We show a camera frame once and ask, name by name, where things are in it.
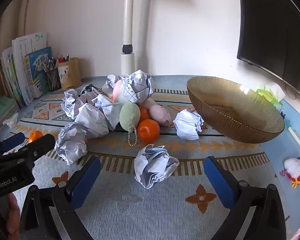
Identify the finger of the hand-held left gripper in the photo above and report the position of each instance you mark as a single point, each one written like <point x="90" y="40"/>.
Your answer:
<point x="42" y="143"/>
<point x="12" y="140"/>

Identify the stack of green books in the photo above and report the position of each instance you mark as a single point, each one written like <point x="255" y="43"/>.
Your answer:
<point x="2" y="107"/>

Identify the black mesh pencil cup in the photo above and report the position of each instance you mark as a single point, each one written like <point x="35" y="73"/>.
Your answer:
<point x="53" y="81"/>

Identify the black wall television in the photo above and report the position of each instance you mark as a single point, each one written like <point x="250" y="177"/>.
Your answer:
<point x="272" y="25"/>

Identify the row of standing books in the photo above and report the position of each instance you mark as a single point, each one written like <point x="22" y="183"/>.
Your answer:
<point x="27" y="65"/>

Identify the person's left hand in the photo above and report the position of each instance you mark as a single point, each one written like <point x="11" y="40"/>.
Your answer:
<point x="13" y="217"/>

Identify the white plush toy blue hat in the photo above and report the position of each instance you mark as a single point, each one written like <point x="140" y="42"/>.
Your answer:
<point x="293" y="167"/>

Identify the pile of paper balls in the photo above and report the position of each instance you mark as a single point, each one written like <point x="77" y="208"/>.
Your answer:
<point x="92" y="120"/>

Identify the plush dango skewer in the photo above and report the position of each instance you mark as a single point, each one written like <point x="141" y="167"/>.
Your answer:
<point x="159" y="113"/>

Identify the white desk lamp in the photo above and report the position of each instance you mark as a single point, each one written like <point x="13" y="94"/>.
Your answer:
<point x="128" y="30"/>

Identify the amber ribbed glass bowl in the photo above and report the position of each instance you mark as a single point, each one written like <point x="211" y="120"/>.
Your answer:
<point x="235" y="115"/>

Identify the patterned woven table mat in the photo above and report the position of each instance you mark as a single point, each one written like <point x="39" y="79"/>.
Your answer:
<point x="145" y="210"/>

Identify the tan pen holder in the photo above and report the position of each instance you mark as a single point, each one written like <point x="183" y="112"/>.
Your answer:
<point x="70" y="75"/>

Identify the single white paper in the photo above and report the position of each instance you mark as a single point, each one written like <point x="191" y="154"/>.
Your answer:
<point x="188" y="123"/>
<point x="70" y="143"/>
<point x="155" y="165"/>

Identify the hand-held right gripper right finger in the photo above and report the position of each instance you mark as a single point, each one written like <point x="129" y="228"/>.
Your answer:
<point x="220" y="182"/>

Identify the small crumpled white tissue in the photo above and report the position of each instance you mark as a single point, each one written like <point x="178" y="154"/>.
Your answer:
<point x="11" y="121"/>

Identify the green tissue pack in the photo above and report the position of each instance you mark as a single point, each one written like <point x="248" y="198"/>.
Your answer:
<point x="270" y="92"/>

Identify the bunch of pens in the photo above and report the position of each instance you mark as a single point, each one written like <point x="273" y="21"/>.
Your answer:
<point x="62" y="59"/>

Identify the bunch of pencils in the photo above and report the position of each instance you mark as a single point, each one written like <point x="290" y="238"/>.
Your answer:
<point x="49" y="63"/>

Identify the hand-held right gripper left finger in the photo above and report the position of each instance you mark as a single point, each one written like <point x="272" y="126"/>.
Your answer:
<point x="86" y="182"/>

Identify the white remote control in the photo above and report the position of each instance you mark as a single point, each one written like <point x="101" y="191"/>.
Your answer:
<point x="297" y="137"/>

